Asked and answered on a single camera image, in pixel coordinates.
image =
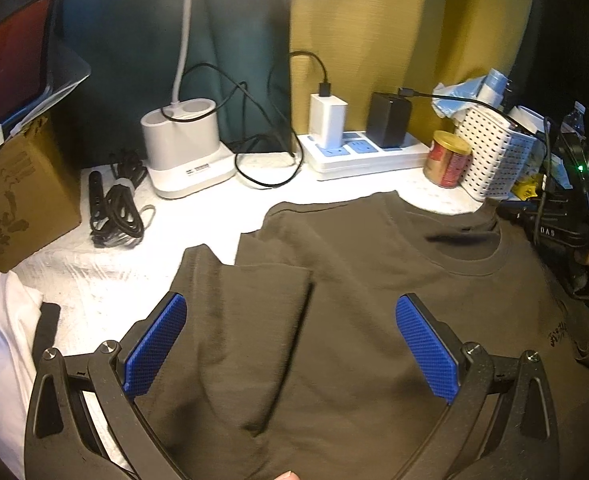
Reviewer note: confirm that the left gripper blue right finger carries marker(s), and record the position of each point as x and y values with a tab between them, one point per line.
499	420

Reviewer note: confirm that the white perforated plastic basket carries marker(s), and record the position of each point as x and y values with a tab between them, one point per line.
498	153

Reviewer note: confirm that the dark teal curtain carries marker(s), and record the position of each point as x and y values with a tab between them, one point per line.
133	47

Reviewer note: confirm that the white charger adapter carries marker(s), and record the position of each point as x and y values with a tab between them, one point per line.
327	120

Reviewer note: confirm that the white desk lamp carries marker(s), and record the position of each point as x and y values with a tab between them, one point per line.
185	153

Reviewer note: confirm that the red gold tin can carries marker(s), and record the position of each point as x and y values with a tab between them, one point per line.
447	159

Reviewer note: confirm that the black charger adapter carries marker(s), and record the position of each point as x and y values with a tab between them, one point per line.
388	118

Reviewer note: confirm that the brown printed t-shirt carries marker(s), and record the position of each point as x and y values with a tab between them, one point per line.
291	359

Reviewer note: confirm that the white garment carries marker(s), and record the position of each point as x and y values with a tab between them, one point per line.
22	318

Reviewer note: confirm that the yellow curtain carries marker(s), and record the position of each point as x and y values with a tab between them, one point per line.
382	45

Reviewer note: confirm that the white power strip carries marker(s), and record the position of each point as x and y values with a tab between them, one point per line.
358	156

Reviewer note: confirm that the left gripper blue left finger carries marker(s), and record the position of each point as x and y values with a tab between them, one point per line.
82	420

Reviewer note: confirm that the white knit bedspread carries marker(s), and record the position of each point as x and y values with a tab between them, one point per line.
102	292

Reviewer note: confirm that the cardboard box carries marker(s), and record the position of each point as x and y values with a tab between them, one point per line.
39	191

